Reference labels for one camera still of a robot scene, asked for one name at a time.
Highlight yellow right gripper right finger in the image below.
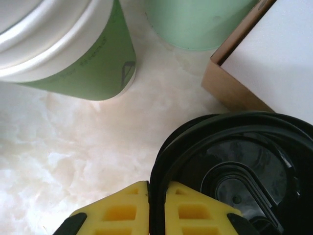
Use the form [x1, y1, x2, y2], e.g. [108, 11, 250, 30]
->
[166, 180, 255, 235]

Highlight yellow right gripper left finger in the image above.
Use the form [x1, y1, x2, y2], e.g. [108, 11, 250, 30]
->
[52, 180, 150, 235]

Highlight black plastic coffee lid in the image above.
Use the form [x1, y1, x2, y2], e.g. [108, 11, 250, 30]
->
[149, 126, 313, 235]
[156, 112, 313, 157]

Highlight brown cardboard napkin box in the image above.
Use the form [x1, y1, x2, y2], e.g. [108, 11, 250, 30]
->
[201, 0, 278, 115]

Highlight stacked green paper cups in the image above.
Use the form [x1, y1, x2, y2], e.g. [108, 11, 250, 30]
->
[0, 0, 137, 101]

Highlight white napkin stack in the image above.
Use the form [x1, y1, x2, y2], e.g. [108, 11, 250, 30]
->
[220, 0, 313, 125]

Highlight mint green straw holder cup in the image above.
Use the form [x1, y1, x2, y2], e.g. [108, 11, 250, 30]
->
[144, 0, 260, 51]

